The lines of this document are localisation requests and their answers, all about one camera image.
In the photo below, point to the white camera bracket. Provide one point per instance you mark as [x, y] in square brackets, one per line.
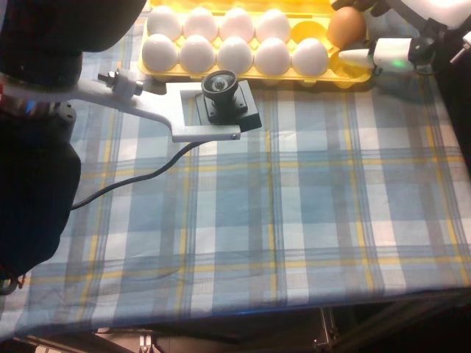
[154, 104]

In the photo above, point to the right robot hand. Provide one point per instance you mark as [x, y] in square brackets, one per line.
[392, 53]

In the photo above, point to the aluminium frame strut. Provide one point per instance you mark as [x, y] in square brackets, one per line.
[146, 342]
[326, 331]

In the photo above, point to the blue plaid tablecloth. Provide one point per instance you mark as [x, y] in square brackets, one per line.
[294, 184]

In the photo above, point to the yellow egg carton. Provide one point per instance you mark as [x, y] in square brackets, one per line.
[309, 28]

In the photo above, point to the metal bolt with nuts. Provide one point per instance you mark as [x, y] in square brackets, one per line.
[121, 84]

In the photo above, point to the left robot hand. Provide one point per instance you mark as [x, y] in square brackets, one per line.
[55, 25]

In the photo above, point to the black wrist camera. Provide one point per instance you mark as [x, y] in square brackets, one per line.
[220, 86]

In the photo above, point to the yellow-brown egg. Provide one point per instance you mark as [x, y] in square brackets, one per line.
[346, 27]

